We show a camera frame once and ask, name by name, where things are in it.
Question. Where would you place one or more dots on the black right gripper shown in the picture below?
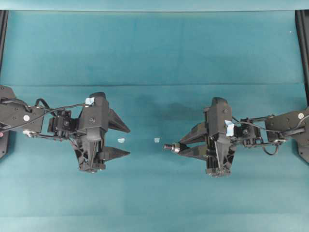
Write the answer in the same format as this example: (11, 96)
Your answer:
(219, 157)

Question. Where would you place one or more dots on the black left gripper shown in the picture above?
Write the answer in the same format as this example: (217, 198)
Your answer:
(88, 144)

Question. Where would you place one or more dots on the silver metal washer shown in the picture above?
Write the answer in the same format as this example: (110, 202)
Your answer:
(176, 147)

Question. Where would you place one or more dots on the threaded steel shaft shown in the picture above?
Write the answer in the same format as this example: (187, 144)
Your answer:
(168, 147)

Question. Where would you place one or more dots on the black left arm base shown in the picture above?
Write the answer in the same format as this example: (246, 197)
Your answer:
(4, 141)

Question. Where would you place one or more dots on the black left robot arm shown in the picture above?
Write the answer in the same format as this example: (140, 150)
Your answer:
(32, 121)

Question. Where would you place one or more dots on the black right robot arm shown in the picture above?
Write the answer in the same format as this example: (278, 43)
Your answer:
(275, 130)

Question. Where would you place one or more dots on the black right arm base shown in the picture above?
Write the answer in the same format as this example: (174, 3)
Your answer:
(303, 147)

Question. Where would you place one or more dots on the pale tape marker left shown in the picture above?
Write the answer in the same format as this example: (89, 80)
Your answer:
(121, 140)

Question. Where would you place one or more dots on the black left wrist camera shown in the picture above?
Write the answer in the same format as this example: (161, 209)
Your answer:
(94, 120)

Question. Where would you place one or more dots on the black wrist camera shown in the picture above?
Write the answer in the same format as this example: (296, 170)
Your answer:
(94, 120)
(218, 122)

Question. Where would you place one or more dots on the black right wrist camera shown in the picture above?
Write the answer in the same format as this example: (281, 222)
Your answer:
(218, 122)

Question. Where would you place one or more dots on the black right frame rail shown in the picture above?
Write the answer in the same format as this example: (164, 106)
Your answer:
(302, 27)

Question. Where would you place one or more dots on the black frame rail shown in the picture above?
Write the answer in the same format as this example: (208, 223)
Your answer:
(302, 27)
(3, 28)

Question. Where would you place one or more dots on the black left frame rail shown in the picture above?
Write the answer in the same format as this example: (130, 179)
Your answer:
(3, 28)

